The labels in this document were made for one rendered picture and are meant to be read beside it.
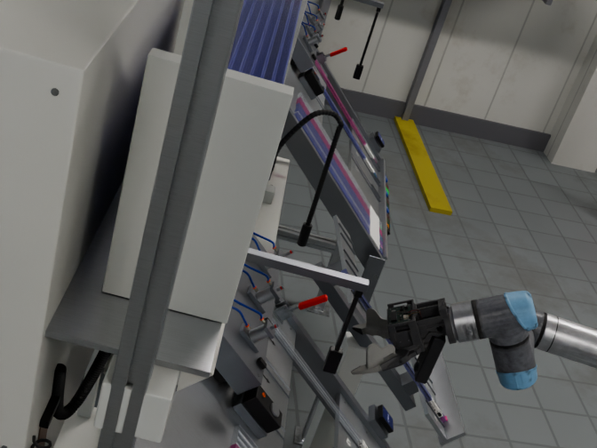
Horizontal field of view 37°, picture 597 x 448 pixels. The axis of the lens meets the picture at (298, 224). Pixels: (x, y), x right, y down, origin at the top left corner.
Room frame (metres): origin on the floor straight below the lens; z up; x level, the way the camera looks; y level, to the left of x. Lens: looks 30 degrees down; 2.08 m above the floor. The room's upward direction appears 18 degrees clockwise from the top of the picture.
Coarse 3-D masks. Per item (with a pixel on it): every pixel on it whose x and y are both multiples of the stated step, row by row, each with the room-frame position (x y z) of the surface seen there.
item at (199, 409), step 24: (288, 336) 1.44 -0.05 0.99; (288, 360) 1.38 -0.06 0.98; (216, 384) 1.11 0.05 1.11; (264, 384) 1.24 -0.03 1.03; (288, 384) 1.32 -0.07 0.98; (192, 408) 1.01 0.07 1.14; (216, 408) 1.06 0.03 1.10; (168, 432) 0.93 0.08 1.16; (192, 432) 0.97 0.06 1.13; (216, 432) 1.02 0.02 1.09
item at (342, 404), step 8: (336, 400) 1.48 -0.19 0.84; (344, 400) 1.49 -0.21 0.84; (344, 408) 1.47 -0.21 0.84; (336, 416) 1.43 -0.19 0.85; (352, 416) 1.48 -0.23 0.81; (336, 424) 1.40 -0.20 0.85; (352, 424) 1.46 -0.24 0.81; (360, 424) 1.49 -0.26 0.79; (336, 432) 1.38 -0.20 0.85; (344, 432) 1.40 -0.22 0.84; (360, 432) 1.47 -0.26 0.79; (368, 432) 1.50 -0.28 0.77; (336, 440) 1.36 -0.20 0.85; (344, 440) 1.38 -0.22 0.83; (352, 440) 1.41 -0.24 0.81; (368, 440) 1.48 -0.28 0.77
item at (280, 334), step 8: (272, 320) 1.40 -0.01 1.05; (280, 328) 1.41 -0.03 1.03; (280, 336) 1.40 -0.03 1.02; (288, 344) 1.40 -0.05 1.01; (296, 352) 1.41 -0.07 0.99; (296, 360) 1.40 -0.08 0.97; (304, 360) 1.42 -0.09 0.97; (304, 368) 1.40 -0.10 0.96; (312, 376) 1.41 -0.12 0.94; (320, 384) 1.41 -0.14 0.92; (320, 392) 1.41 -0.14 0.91; (328, 400) 1.41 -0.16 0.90; (336, 408) 1.41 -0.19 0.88; (344, 416) 1.42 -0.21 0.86; (344, 424) 1.41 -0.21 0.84; (352, 432) 1.42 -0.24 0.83; (360, 440) 1.42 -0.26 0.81
